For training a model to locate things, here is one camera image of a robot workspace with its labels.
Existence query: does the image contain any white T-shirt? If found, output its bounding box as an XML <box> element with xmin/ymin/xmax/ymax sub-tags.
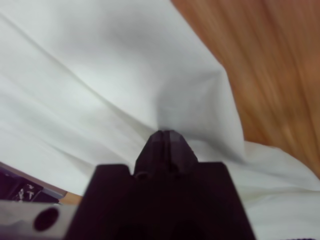
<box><xmin>0</xmin><ymin>0</ymin><xmax>320</xmax><ymax>240</ymax></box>

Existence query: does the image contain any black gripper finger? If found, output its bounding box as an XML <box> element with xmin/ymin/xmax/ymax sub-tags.
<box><xmin>165</xmin><ymin>129</ymin><xmax>200</xmax><ymax>178</ymax></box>
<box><xmin>134</xmin><ymin>129</ymin><xmax>168</xmax><ymax>180</ymax></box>

